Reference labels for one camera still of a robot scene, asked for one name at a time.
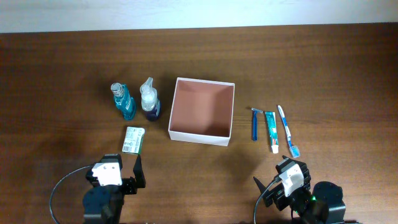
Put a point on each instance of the green white soap bar box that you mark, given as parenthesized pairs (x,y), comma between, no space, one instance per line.
(133,140)

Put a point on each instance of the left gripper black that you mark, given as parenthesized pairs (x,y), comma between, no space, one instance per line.
(129,185)

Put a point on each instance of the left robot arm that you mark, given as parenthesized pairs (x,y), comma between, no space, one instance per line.
(104,202)

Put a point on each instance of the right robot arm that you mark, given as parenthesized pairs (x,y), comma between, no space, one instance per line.
(322,204)

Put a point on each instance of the white open cardboard box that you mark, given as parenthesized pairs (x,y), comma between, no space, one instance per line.
(202,111)

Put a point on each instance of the blue white toothbrush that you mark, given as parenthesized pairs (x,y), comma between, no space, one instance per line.
(294,150)

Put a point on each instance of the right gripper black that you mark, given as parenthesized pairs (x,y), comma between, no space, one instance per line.
(277,194)

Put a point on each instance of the dark blue pump soap bottle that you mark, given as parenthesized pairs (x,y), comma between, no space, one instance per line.
(149,100)

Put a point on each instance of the teal toothpaste tube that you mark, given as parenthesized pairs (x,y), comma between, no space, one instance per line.
(271,123)

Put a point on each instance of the blue disposable razor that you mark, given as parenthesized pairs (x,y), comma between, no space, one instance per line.
(255,111)

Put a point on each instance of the teal mouthwash bottle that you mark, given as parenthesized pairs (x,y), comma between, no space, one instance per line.
(123,100)

